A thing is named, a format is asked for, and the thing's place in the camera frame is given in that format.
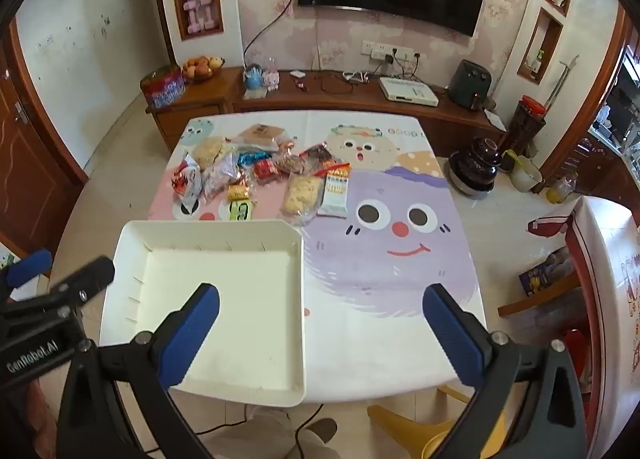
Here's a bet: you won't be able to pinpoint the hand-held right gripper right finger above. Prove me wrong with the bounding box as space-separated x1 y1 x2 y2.
422 283 588 459

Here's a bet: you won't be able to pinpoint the pink dumbbell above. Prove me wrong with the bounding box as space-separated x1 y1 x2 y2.
200 0 219 32
183 1 202 36

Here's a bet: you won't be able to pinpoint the cartoon printed tablecloth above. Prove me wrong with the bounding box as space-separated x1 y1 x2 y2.
99 110 490 407

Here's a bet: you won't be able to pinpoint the dark brown ceramic pot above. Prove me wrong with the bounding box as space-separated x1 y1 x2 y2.
446 136 502 198

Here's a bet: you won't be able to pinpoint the black bag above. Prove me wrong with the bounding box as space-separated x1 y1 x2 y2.
448 59 494 110

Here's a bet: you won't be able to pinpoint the brown labelled pastry bag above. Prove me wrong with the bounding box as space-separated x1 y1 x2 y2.
232 124 286 152

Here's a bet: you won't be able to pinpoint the cream snack bag red edges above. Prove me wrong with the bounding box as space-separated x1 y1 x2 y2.
200 159 241 202

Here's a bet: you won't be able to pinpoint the red-lidded dark jar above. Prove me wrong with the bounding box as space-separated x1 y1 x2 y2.
509 95 547 160

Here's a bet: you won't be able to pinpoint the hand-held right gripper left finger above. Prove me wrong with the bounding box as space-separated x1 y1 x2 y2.
57 283 221 459

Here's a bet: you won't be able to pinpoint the red blue tin box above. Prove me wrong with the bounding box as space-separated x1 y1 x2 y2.
140 66 187 110

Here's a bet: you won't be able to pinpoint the cream plastic pitcher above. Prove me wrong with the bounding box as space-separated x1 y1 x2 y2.
501 149 544 193

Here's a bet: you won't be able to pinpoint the clear bag of pale biscuits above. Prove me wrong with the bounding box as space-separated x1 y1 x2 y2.
280 173 323 220

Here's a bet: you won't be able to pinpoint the yellow liquid bottle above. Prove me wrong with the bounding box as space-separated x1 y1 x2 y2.
546 173 577 204

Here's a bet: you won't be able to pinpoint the clear bag of round cookies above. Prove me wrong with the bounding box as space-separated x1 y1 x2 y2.
192 136 235 170

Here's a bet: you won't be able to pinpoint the yellow plastic stool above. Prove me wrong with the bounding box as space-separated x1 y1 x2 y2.
366 385 507 459

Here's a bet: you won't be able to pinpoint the wooden door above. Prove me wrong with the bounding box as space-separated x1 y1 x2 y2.
0 19 87 262

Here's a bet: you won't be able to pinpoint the wooden TV cabinet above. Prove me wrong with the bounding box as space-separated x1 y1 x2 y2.
146 66 507 142

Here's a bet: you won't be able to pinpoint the white packet orange top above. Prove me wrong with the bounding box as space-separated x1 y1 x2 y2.
316 164 353 220

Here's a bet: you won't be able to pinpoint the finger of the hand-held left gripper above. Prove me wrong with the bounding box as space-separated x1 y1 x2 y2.
0 249 53 300
47 256 116 312

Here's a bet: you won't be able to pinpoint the dark red snack packet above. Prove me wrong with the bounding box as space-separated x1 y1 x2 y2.
299 144 337 174

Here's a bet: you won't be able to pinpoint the white set-top box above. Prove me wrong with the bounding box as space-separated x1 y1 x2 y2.
378 76 440 108

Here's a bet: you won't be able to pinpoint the white red printed snack bag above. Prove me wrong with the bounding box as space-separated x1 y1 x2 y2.
170 156 203 214

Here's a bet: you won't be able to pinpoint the person's leg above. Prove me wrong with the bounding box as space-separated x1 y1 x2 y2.
204 404 339 459

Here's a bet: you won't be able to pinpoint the fruit bowl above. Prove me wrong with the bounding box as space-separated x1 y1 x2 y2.
180 55 227 84

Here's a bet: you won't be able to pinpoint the white plastic tray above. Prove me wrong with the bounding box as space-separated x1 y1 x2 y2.
100 219 307 408

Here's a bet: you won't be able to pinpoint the clear nut bar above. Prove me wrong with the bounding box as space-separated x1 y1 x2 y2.
274 154 307 176

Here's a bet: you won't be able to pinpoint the white wall socket strip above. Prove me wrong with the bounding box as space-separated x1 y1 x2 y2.
362 40 427 66

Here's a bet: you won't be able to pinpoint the pink toy figure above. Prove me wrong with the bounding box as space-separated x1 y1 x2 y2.
262 59 281 91

